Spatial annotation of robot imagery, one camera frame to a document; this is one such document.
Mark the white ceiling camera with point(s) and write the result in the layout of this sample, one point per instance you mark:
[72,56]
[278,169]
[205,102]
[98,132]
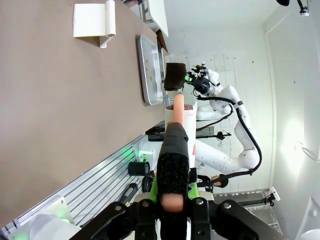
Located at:
[303,8]

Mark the aluminium slotted base plate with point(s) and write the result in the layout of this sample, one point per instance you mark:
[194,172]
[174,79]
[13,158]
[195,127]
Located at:
[100,180]

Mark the silver metal tray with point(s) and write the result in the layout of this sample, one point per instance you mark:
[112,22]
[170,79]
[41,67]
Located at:
[150,70]

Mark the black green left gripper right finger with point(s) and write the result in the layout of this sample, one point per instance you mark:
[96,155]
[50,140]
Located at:
[220,222]

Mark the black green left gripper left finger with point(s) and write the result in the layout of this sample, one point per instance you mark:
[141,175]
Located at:
[125,222]

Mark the white camera on stand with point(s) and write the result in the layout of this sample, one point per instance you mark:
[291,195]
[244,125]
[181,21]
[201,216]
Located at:
[273,195]

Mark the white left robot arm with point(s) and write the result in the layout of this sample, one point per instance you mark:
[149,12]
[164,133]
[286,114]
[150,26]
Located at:
[50,227]

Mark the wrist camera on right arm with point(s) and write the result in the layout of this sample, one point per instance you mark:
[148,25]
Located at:
[203,69]

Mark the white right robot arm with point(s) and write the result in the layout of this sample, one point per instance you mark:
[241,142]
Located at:
[242,117]

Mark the dark brown cloth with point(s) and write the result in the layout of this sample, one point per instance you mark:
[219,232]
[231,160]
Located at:
[174,76]

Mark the red paper scrap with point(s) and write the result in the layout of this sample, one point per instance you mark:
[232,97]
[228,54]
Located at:
[194,150]

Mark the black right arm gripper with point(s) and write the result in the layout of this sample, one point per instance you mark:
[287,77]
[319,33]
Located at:
[203,86]

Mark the black cylindrical tool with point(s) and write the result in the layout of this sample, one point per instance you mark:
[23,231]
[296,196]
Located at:
[129,192]

